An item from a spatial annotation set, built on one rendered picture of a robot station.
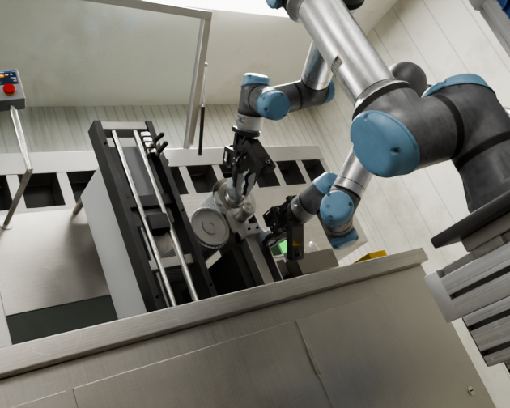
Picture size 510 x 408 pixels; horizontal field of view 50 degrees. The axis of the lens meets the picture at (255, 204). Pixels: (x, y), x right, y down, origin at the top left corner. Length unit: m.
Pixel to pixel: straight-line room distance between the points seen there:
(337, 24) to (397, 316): 0.74
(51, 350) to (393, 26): 3.84
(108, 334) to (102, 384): 0.08
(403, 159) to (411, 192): 3.42
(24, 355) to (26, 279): 0.75
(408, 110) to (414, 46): 3.38
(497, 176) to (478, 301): 0.21
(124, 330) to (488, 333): 0.61
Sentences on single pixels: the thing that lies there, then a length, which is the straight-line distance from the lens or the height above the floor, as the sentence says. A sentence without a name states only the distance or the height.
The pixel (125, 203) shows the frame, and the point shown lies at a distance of 1.30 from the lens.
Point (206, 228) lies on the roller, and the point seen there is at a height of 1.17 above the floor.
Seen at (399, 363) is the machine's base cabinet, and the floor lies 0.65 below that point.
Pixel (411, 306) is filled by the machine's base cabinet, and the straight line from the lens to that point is 1.49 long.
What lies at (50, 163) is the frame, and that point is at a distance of 1.87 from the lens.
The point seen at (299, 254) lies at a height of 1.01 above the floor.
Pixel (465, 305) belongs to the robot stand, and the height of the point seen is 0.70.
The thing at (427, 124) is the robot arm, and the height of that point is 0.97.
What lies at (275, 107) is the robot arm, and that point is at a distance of 1.40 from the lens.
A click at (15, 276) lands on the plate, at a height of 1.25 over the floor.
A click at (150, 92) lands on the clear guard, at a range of 2.02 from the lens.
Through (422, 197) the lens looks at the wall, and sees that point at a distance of 4.26.
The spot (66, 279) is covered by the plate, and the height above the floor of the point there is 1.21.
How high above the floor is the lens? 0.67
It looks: 19 degrees up
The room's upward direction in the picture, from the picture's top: 23 degrees counter-clockwise
